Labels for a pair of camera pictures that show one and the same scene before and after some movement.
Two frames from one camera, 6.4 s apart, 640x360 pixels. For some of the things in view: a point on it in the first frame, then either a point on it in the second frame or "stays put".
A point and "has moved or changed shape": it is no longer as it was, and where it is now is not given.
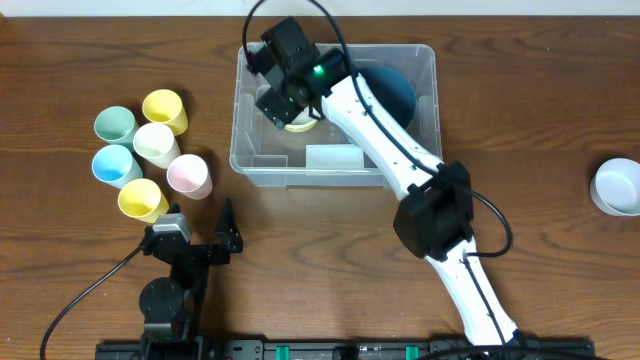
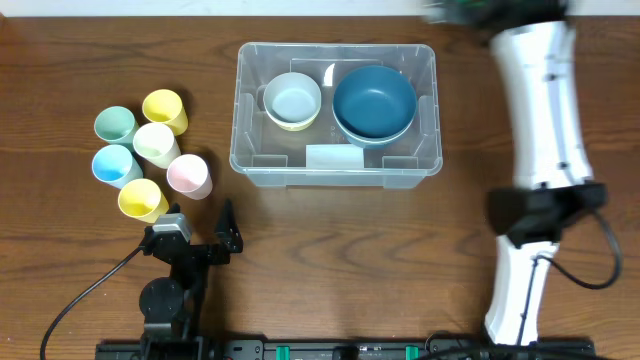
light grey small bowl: x=615 y=186 has moved or changed shape
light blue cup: x=115 y=165 stays put
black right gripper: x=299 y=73 → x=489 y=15
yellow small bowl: x=299 y=127 stays put
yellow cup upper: x=164 y=106 stays put
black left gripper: x=198 y=248 stays put
